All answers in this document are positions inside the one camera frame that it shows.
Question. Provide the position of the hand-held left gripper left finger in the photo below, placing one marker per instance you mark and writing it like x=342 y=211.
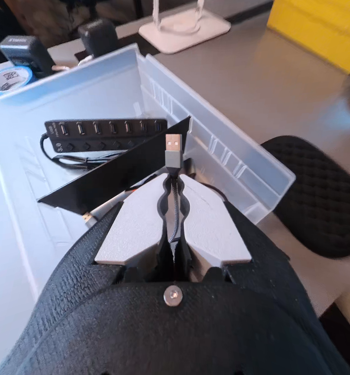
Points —
x=131 y=225

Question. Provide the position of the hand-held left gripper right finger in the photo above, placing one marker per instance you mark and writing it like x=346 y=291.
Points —
x=216 y=228

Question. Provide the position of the clear plastic storage bin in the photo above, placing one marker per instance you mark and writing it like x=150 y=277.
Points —
x=104 y=88

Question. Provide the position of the yellow plastic storage bin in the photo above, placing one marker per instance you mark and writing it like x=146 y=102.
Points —
x=315 y=29

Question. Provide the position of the black USB hub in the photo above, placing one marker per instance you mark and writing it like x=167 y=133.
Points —
x=104 y=140

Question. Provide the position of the black divider panel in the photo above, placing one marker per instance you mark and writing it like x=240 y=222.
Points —
x=110 y=178

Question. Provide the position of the black padded wrist rest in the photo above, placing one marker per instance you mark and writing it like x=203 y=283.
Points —
x=324 y=196

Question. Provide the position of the blue tape roll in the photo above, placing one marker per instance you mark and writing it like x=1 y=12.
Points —
x=8 y=91

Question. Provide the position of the black box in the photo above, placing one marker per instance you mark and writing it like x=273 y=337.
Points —
x=28 y=55
x=98 y=38

